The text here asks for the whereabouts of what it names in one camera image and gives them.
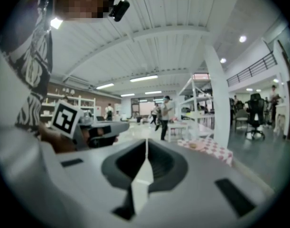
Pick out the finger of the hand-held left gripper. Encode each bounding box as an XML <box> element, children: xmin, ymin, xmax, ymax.
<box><xmin>87</xmin><ymin>122</ymin><xmax>131</xmax><ymax>149</ymax></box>

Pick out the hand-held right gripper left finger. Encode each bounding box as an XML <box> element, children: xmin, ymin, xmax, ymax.
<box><xmin>40</xmin><ymin>138</ymin><xmax>149</xmax><ymax>228</ymax></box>

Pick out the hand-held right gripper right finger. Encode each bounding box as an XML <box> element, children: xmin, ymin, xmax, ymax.
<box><xmin>137</xmin><ymin>138</ymin><xmax>277</xmax><ymax>228</ymax></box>

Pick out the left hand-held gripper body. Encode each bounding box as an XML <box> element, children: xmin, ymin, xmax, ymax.
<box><xmin>50</xmin><ymin>100</ymin><xmax>93</xmax><ymax>152</ymax></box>

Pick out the pink plate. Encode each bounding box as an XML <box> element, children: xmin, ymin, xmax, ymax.
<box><xmin>187</xmin><ymin>142</ymin><xmax>205</xmax><ymax>151</ymax></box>

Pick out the person's left forearm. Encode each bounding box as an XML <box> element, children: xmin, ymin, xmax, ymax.
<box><xmin>39</xmin><ymin>123</ymin><xmax>76</xmax><ymax>153</ymax></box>

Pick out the checkered cloth table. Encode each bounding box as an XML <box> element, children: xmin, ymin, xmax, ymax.
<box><xmin>177</xmin><ymin>136</ymin><xmax>234</xmax><ymax>168</ymax></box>

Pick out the long ceiling light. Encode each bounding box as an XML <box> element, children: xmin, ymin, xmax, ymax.
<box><xmin>95</xmin><ymin>83</ymin><xmax>115</xmax><ymax>90</ymax></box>
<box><xmin>129</xmin><ymin>74</ymin><xmax>159</xmax><ymax>83</ymax></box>

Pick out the white table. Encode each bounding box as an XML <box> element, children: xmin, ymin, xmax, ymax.
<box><xmin>167</xmin><ymin>122</ymin><xmax>191</xmax><ymax>143</ymax></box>

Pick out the grey chair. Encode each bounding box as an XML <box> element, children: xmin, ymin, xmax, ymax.
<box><xmin>234</xmin><ymin>108</ymin><xmax>249</xmax><ymax>131</ymax></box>

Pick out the person's dark printed shirt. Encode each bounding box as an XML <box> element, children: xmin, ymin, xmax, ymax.
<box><xmin>0</xmin><ymin>0</ymin><xmax>54</xmax><ymax>137</ymax></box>

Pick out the white metal shelf rack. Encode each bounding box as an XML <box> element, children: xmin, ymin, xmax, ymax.
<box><xmin>177</xmin><ymin>73</ymin><xmax>216</xmax><ymax>139</ymax></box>

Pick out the black office chair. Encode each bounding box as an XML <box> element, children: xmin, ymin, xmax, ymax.
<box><xmin>244</xmin><ymin>93</ymin><xmax>266</xmax><ymax>140</ymax></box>

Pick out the white pillar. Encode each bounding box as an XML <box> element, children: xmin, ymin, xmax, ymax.
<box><xmin>203</xmin><ymin>41</ymin><xmax>232</xmax><ymax>149</ymax></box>

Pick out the black railing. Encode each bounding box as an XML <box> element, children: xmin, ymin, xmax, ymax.
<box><xmin>226</xmin><ymin>52</ymin><xmax>278</xmax><ymax>87</ymax></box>

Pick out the person's head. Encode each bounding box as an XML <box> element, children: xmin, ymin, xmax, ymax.
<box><xmin>53</xmin><ymin>0</ymin><xmax>117</xmax><ymax>21</ymax></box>

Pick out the black head-worn camera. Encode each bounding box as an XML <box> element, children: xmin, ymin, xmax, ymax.
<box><xmin>108</xmin><ymin>0</ymin><xmax>131</xmax><ymax>22</ymax></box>

